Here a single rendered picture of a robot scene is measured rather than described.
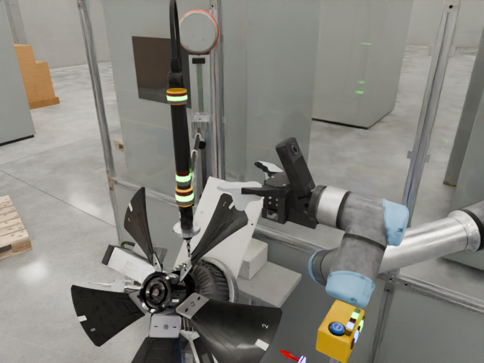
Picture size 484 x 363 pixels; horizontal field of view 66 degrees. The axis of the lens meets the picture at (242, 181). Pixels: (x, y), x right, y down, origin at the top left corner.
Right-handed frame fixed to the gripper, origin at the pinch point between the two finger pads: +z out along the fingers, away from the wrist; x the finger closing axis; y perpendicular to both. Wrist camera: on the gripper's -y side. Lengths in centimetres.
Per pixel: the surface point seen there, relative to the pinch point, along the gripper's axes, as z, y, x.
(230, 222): 10.8, 23.5, 13.0
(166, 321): 22, 52, -6
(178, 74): 14.1, -19.4, -0.8
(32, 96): 753, 142, 353
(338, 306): -17, 58, 34
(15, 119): 561, 129, 217
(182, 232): 14.5, 19.5, -3.1
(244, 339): -3.9, 46.3, -2.7
